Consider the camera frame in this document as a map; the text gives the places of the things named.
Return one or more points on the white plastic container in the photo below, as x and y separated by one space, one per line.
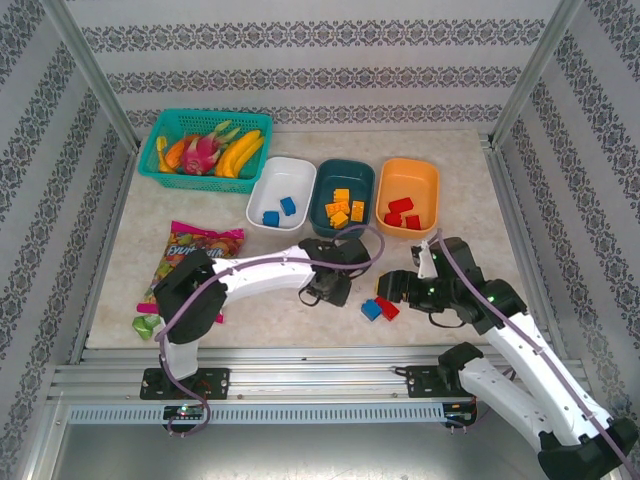
282 180

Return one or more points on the colourful gummy candy bag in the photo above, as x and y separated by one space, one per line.
200 240

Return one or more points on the dark teal plastic container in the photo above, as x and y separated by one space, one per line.
345 175

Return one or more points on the yellow toy banana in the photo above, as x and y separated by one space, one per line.
240 147
250 157

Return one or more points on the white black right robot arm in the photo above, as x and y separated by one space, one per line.
515 350

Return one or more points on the aluminium frame upright post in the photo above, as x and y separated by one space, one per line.
91 70
533 70

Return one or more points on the yellow long lego brick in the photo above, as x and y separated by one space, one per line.
338 208

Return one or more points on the red square lego brick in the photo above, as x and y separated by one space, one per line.
393 219
412 222

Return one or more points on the orange toy fruit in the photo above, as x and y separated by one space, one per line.
175 152

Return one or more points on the blue square lego brick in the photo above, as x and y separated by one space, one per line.
288 206
270 219
370 309

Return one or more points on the green wrapped candy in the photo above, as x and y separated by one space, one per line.
145 326

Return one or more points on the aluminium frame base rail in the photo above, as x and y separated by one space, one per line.
310 375

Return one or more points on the aluminium frame side rail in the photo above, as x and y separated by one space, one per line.
522 250
104 260

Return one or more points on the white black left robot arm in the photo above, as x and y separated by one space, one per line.
265 272

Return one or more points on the red long lego brick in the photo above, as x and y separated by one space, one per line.
389 309
401 205

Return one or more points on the orange plastic container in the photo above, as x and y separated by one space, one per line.
407 180

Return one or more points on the pink toy dragon fruit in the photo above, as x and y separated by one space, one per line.
197 157

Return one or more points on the teal plastic mesh basket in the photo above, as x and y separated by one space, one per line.
200 182

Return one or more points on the small yellow toy fruit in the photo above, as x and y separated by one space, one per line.
161 150

